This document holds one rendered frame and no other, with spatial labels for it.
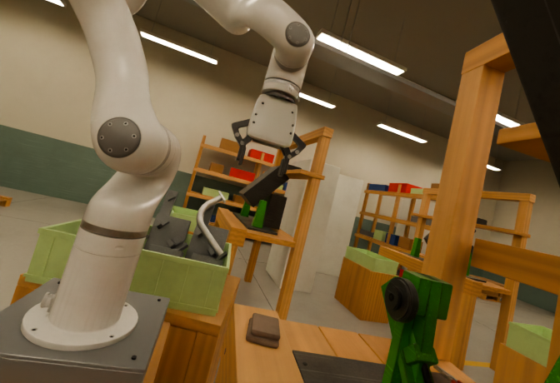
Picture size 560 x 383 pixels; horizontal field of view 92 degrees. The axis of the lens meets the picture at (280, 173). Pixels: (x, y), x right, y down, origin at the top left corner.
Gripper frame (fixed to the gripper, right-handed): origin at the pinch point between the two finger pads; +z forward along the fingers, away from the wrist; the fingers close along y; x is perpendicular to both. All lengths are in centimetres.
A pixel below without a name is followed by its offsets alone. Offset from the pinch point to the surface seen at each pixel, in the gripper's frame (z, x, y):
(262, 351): 39.9, -3.0, -11.2
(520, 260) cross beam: 6, -2, -74
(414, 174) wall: -175, -727, -562
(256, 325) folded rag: 36.9, -8.3, -9.6
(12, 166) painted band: 87, -609, 452
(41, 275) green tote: 48, -40, 54
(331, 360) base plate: 39.9, -4.0, -28.4
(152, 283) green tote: 44, -39, 21
